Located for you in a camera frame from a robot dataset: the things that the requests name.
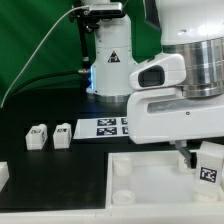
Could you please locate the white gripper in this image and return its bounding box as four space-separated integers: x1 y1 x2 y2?
127 53 224 168

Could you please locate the white square tabletop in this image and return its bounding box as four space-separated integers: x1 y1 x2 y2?
106 151 224 208

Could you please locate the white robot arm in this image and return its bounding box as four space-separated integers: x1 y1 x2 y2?
87 0 224 167

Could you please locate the white marker plate with tags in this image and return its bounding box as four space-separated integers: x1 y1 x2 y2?
73 117 128 139

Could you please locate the white left obstacle block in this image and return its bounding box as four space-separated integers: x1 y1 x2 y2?
0 162 9 192

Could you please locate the white front table edge rail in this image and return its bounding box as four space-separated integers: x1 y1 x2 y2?
0 209 224 224

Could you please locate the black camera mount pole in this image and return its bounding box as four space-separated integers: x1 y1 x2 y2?
69 2 99 75

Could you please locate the grey camera on mount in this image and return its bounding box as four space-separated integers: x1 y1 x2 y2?
88 2 123 16

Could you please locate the black cable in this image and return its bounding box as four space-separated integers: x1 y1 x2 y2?
6 69 90 101

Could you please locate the white cable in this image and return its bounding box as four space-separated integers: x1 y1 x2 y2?
0 5 88 108

